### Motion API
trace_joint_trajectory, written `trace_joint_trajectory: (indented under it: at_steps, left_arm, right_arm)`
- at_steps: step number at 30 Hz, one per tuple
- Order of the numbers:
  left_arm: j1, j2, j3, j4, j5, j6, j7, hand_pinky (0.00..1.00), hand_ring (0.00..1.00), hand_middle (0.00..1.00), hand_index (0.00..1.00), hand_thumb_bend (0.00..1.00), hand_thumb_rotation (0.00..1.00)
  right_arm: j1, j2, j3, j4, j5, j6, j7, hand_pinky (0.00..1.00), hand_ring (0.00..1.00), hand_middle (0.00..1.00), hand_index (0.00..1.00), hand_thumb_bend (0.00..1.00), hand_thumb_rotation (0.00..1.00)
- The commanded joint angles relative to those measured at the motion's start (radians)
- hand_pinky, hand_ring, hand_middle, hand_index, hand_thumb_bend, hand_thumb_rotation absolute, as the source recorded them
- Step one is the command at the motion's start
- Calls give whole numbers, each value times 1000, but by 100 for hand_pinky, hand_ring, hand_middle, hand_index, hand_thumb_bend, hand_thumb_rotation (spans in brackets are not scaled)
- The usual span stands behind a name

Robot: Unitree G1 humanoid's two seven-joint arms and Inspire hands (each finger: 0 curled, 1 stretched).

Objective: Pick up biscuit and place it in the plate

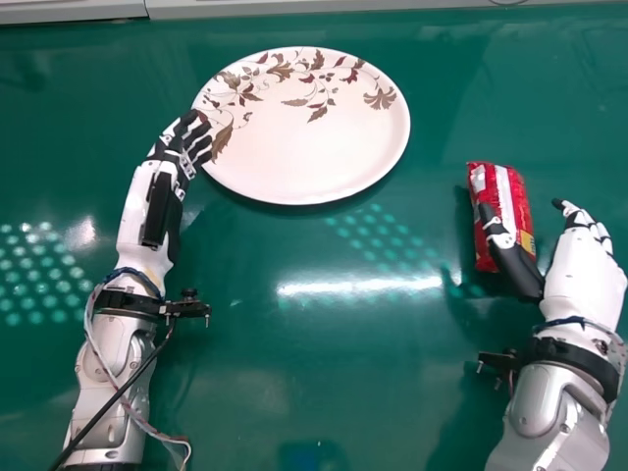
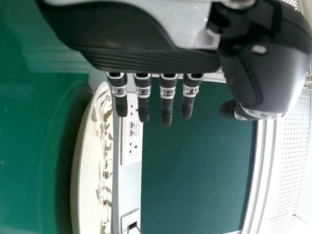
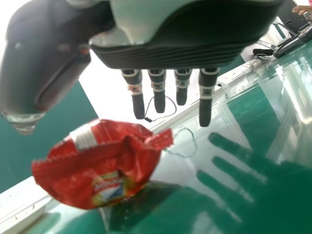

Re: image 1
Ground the white ribbon cable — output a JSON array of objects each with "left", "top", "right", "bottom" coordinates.
[{"left": 82, "top": 293, "right": 193, "bottom": 467}]

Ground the thin black cable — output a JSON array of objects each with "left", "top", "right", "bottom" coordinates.
[{"left": 48, "top": 316, "right": 176, "bottom": 471}]

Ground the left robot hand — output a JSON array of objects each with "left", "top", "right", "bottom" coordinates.
[{"left": 92, "top": 108, "right": 217, "bottom": 328}]

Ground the plate with brown leaf pattern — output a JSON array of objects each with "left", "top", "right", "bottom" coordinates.
[{"left": 189, "top": 46, "right": 412, "bottom": 205}]

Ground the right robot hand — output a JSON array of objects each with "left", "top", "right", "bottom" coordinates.
[{"left": 475, "top": 197, "right": 628, "bottom": 404}]

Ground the red biscuit packet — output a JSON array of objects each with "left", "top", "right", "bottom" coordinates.
[{"left": 464, "top": 160, "right": 537, "bottom": 274}]

